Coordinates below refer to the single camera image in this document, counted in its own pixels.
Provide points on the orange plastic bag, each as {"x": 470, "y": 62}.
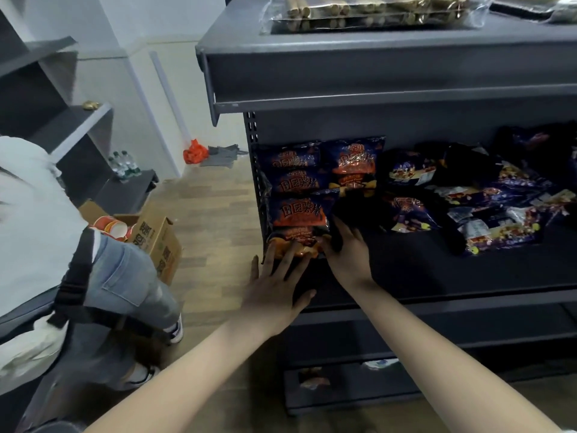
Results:
{"x": 195, "y": 151}

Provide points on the person's left middle finger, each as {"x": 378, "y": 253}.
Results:
{"x": 286, "y": 263}

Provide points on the person's right forearm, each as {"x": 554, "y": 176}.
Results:
{"x": 441, "y": 365}

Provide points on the white and blue packet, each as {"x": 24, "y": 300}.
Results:
{"x": 379, "y": 363}

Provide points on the cluster of clear water bottles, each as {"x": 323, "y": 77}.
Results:
{"x": 122, "y": 164}

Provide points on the white wall pipe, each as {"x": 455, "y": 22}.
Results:
{"x": 169, "y": 94}

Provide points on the person's left thumb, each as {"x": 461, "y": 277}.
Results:
{"x": 305, "y": 299}

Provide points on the person's left hand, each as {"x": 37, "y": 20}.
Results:
{"x": 270, "y": 302}

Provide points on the dark grey metal shelf unit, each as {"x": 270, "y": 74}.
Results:
{"x": 405, "y": 76}

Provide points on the person's right hand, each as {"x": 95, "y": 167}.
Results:
{"x": 349, "y": 259}

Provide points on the person's left little finger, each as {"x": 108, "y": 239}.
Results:
{"x": 255, "y": 268}

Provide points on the pile of dark purple snack packets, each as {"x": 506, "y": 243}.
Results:
{"x": 478, "y": 198}

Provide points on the person's right thumb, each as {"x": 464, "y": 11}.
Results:
{"x": 325, "y": 247}

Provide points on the clear packet of wafer rolls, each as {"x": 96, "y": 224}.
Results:
{"x": 374, "y": 8}

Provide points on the brown cardboard box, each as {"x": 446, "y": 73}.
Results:
{"x": 157, "y": 241}

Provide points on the person's left forearm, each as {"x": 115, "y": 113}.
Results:
{"x": 189, "y": 378}

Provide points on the orange and blue chip packet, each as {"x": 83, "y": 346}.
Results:
{"x": 293, "y": 248}
{"x": 290, "y": 156}
{"x": 300, "y": 211}
{"x": 297, "y": 182}
{"x": 355, "y": 162}

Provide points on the grey empty shelf rack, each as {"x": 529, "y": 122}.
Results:
{"x": 58, "y": 121}

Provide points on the red and white cup noodles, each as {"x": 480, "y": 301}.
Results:
{"x": 112, "y": 227}

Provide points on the small golden object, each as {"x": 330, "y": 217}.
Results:
{"x": 90, "y": 105}

